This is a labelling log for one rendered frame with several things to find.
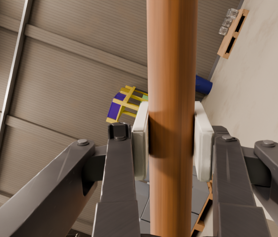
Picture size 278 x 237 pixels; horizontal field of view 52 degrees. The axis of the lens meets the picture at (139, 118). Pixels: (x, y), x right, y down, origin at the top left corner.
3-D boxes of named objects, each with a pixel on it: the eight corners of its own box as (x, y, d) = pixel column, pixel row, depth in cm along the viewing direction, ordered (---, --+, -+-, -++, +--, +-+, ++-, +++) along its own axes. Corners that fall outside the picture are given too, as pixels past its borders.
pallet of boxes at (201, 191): (210, 170, 513) (144, 146, 511) (220, 195, 431) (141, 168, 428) (184, 226, 550) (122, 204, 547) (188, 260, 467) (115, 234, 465)
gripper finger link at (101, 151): (129, 185, 14) (71, 183, 14) (138, 146, 19) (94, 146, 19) (128, 157, 14) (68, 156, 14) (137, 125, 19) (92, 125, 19)
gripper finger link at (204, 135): (200, 130, 15) (214, 131, 15) (190, 100, 22) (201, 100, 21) (197, 182, 16) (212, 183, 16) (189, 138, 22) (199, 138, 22)
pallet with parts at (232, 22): (240, 11, 710) (227, 7, 710) (250, 9, 631) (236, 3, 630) (221, 57, 743) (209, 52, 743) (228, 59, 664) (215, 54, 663)
